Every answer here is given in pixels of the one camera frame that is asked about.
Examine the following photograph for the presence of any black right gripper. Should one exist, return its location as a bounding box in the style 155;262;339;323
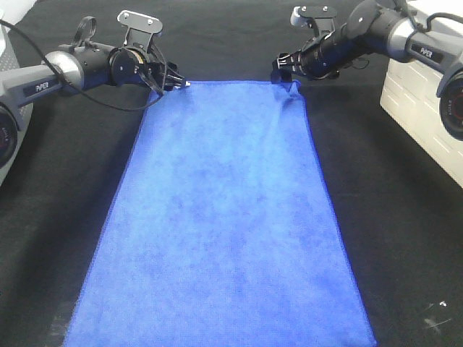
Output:
270;51;302;84

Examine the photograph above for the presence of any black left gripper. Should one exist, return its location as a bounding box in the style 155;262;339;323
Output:
155;61;186;90

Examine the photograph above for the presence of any blue microfibre towel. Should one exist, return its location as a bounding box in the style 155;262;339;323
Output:
64;81;376;346

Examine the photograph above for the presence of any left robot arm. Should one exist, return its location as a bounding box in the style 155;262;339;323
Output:
1;43;190;167

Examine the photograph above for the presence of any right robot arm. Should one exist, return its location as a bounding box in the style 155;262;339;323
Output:
271;1;462;140

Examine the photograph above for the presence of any white plastic storage box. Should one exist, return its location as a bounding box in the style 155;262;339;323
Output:
380;1;462;188

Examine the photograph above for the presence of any grey perforated metal basket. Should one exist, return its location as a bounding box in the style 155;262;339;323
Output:
1;25;33;184

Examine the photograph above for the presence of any clear tape strip left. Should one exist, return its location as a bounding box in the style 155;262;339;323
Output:
45;301;77;346

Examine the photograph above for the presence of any clear tape strip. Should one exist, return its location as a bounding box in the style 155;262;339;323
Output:
420;300;453;336
45;301;77;346

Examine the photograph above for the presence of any clear tape strip right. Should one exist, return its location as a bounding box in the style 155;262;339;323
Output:
420;300;453;336

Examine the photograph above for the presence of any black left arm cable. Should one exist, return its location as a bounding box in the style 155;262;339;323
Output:
0;16;171;112

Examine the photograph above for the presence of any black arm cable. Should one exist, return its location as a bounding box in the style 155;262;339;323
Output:
336;0;463;73
0;16;171;112

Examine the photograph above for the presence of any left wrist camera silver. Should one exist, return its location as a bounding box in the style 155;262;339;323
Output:
117;9;163;51

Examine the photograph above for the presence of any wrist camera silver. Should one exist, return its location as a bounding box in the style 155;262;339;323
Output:
289;5;337;37
117;9;163;51

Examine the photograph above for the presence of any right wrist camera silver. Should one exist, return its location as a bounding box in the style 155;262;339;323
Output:
289;5;337;37

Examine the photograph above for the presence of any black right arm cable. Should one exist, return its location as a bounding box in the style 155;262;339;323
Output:
336;0;463;73

